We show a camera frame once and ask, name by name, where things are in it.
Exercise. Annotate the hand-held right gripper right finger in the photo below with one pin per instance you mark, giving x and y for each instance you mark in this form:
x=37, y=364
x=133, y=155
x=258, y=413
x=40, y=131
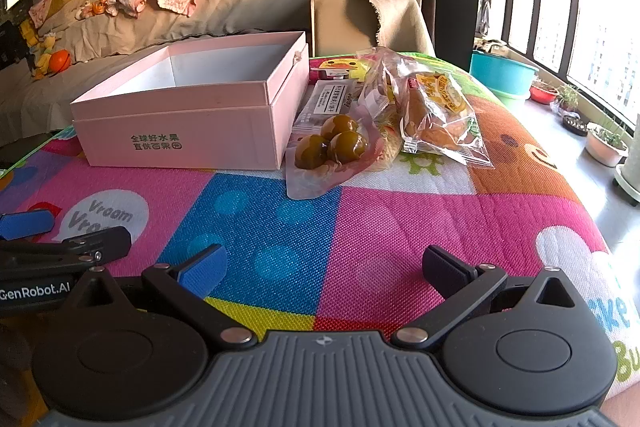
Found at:
x=445, y=269

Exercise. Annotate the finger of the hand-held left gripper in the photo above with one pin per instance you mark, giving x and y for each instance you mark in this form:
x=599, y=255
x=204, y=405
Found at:
x=100, y=243
x=25, y=224

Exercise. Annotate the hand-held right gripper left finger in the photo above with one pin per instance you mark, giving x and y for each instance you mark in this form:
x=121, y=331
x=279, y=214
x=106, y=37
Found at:
x=205, y=271

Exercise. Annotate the yellow patterned snack packet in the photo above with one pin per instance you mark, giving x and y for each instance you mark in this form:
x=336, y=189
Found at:
x=389, y=148

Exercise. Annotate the pink cardboard box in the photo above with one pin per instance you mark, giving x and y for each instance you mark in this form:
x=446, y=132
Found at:
x=175, y=132

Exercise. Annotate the bread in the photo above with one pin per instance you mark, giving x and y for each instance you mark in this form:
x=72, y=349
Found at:
x=435, y=117

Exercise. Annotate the bag of brown eggs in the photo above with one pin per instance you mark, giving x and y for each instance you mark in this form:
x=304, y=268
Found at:
x=330, y=142

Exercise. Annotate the crinkled clear snack bag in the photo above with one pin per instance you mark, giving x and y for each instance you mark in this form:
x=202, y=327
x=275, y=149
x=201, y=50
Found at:
x=380, y=79

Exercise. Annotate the white labelled snack packet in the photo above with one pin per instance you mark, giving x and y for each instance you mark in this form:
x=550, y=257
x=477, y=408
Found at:
x=327, y=99

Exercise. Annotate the person's right forearm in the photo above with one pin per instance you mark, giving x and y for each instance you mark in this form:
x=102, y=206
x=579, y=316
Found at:
x=625, y=412

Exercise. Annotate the colourful play mat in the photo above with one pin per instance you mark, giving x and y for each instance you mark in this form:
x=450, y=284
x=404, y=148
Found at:
x=390, y=227

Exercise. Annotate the orange ball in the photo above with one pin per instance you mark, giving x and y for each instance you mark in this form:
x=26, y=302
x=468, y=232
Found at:
x=60, y=60

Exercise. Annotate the yellow plush toy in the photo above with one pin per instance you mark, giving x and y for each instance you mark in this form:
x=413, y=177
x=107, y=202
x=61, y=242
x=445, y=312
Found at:
x=40, y=49

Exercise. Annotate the black electronic device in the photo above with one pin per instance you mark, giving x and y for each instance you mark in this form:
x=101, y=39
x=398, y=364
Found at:
x=11, y=42

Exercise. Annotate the grey covered sofa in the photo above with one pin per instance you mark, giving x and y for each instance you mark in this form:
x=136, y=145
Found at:
x=125, y=52

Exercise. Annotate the dark round plant pot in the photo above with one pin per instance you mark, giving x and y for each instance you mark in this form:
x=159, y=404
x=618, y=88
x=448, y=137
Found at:
x=575, y=126

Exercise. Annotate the red plastic basin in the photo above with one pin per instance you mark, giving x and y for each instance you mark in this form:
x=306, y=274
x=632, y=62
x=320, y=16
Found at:
x=542, y=94

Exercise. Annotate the white rectangular planter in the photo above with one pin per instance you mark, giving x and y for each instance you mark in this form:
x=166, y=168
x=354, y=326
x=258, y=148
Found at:
x=606, y=149

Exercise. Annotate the tall white pot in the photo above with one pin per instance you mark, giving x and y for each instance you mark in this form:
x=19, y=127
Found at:
x=630, y=177

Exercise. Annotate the teal plastic basin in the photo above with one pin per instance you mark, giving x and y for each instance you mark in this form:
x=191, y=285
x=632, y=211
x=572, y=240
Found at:
x=500, y=69

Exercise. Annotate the small potted plant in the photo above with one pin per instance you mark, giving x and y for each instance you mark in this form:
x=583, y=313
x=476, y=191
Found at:
x=567, y=99

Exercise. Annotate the pink cloth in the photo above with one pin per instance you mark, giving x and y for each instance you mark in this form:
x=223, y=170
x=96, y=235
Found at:
x=50, y=2

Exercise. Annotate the black window frame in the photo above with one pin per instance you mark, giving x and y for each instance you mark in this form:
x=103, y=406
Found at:
x=565, y=27

